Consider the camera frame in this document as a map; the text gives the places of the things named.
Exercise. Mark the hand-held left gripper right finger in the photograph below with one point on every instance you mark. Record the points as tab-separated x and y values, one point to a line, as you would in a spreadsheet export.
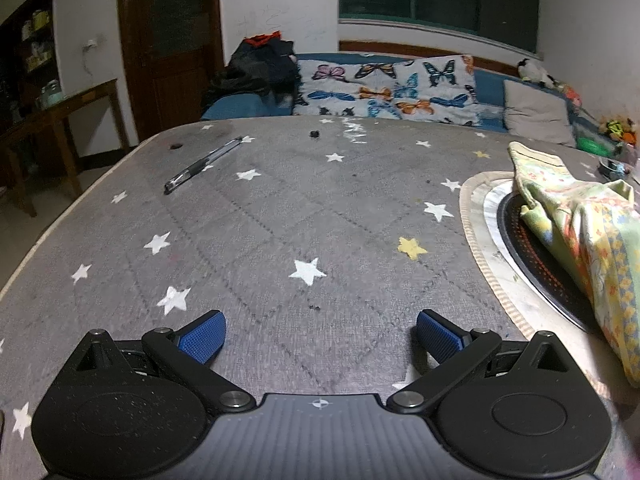
440	340

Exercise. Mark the teal kettle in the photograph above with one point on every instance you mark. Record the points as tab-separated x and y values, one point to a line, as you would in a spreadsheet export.
51	94

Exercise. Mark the colourful toy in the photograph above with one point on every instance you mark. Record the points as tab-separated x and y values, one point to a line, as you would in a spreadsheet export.
620	129

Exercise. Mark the black and white stuffed toy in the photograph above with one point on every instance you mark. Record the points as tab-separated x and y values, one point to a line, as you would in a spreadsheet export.
535	71

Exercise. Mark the dark window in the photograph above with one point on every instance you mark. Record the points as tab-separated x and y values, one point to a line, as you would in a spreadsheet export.
440	0

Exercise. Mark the black pen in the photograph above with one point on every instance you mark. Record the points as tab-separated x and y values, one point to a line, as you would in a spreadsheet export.
202	165

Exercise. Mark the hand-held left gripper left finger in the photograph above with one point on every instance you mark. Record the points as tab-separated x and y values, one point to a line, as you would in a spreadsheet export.
202	341

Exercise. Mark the blue sofa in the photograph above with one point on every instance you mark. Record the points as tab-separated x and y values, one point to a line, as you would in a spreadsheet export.
492	90

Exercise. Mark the grey pillow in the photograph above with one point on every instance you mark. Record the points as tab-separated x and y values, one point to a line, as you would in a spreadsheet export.
537	112

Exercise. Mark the grey star-print tablecloth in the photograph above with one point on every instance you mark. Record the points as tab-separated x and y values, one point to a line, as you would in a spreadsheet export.
280	230

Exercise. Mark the butterfly print blanket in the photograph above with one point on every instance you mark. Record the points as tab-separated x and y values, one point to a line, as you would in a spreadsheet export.
385	90

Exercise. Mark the orange cloth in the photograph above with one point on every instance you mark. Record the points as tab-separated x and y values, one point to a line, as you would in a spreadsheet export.
262	39

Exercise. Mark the dark wooden door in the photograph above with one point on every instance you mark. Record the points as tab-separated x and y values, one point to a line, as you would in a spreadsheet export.
170	45

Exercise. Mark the colourful patterned children's garment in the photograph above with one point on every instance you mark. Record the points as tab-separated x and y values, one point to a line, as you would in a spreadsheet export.
585	225

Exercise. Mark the pile of dark clothes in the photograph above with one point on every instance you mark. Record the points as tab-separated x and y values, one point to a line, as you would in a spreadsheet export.
255	72

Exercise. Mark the green toy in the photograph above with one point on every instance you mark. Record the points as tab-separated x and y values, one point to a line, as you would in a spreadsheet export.
592	146

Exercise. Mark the dark shelf cabinet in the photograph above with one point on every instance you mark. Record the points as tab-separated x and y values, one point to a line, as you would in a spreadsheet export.
30	45

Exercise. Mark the black round hotplate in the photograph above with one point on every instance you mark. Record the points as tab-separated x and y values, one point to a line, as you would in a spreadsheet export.
525	250

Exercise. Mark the wooden side table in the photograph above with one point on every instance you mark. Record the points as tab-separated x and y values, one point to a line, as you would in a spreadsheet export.
55	110

